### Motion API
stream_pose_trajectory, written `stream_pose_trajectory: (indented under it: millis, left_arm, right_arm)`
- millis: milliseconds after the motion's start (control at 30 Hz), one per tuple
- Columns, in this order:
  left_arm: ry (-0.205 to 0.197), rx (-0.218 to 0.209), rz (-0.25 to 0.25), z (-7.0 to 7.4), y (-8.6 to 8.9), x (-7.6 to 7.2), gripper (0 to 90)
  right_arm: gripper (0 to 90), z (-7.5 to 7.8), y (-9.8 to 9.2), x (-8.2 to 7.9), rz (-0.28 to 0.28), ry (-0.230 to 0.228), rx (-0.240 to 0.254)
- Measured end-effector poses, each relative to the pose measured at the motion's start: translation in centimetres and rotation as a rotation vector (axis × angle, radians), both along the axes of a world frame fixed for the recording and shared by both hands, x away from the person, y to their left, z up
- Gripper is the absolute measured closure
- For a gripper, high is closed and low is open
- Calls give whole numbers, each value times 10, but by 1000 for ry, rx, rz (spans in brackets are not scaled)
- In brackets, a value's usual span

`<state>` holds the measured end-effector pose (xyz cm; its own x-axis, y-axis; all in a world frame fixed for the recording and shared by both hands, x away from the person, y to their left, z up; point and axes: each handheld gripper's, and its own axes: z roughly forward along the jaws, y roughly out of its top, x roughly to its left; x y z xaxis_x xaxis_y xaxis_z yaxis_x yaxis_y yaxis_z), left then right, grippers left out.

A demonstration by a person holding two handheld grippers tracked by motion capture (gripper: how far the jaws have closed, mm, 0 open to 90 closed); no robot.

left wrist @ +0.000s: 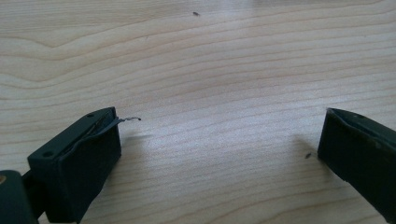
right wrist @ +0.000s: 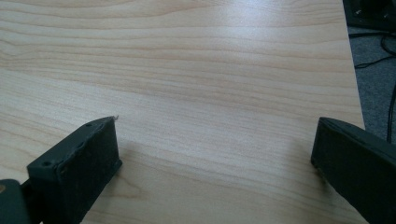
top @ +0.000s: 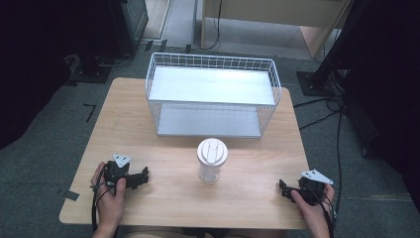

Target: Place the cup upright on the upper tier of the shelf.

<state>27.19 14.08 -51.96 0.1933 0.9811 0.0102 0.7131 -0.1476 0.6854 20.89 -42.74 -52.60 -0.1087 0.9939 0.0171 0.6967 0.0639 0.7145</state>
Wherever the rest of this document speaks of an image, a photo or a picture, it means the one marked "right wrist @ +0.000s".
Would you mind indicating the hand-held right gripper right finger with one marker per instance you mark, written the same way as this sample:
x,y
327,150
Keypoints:
x,y
358,168

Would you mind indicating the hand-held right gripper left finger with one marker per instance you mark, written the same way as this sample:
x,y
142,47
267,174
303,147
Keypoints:
x,y
77,168

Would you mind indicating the black equipment base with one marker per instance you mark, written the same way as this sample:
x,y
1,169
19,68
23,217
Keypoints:
x,y
370,14

